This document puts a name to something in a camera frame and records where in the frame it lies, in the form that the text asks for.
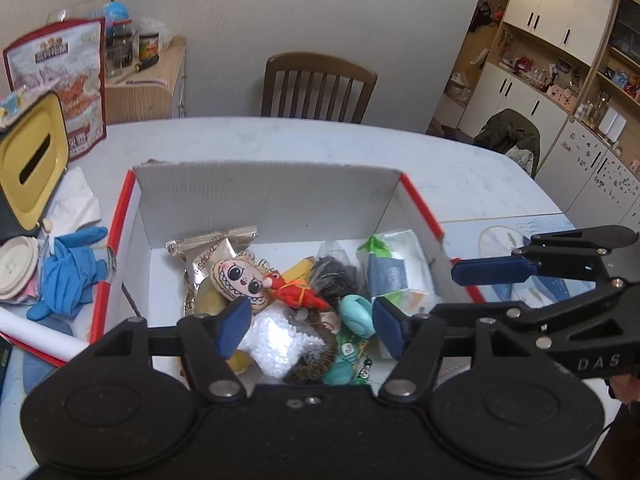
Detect bag of white beads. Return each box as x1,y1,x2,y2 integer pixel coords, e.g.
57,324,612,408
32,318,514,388
238,301,326,379

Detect wooden sideboard cabinet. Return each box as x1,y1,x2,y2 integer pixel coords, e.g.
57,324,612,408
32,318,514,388
105,36,186,125

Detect red horse keychain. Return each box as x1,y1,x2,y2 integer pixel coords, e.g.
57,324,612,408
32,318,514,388
262,271,331,311

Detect doll face plush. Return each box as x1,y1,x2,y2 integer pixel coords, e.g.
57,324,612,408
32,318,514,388
209,252,272,314

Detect red and white cardboard box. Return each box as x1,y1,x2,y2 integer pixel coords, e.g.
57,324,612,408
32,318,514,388
89,160,483,341

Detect teal pencil sharpener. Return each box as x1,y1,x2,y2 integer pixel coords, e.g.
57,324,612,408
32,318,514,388
338,295,375,339

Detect bag of black beads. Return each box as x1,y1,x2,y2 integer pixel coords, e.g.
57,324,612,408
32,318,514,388
309,240,361,307

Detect yellow duck plush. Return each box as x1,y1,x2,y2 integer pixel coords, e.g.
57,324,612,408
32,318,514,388
194,280,254,376

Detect blue rubber glove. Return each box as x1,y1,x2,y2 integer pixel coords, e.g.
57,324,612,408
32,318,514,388
26,226,108,322

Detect green jacket on chair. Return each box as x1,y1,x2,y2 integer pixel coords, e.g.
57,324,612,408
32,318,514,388
473,108,541,178

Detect person right hand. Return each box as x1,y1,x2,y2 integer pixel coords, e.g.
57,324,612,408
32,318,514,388
608,374,640,404

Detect brown braided bracelet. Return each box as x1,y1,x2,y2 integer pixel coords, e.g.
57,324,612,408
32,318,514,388
290,306,339,384

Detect brown wooden chair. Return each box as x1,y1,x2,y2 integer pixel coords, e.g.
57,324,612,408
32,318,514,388
260,52,378,124

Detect white wall cupboards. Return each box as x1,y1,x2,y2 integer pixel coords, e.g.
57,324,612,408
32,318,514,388
433,0,639,229

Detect blue globe toy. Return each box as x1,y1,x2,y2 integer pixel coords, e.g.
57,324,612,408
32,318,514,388
102,0,129,28

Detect yellow grey tissue box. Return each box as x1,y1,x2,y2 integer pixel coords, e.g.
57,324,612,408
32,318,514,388
0,90,70,240

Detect dark jar on cabinet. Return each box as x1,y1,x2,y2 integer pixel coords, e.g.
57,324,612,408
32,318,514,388
106,32,132,78

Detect red white snack bag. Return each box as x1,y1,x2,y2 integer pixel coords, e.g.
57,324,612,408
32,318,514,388
2,18,106,160

